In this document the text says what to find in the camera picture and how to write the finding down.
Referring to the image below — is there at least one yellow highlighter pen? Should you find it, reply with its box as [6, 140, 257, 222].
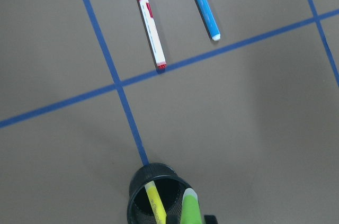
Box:
[145, 181, 167, 224]

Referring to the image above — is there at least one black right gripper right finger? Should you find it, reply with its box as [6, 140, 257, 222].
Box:
[203, 214, 218, 224]

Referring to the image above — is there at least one black mesh pen cup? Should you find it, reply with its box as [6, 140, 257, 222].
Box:
[127, 163, 203, 223]

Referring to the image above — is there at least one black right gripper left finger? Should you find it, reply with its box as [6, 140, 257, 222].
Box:
[166, 214, 180, 224]

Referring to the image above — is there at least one red white marker pen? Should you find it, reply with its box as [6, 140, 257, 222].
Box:
[139, 0, 167, 70]

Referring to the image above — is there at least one blue marker pen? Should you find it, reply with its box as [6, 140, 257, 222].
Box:
[196, 0, 221, 41]

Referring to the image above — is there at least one green highlighter pen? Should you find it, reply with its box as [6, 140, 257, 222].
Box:
[180, 188, 202, 224]

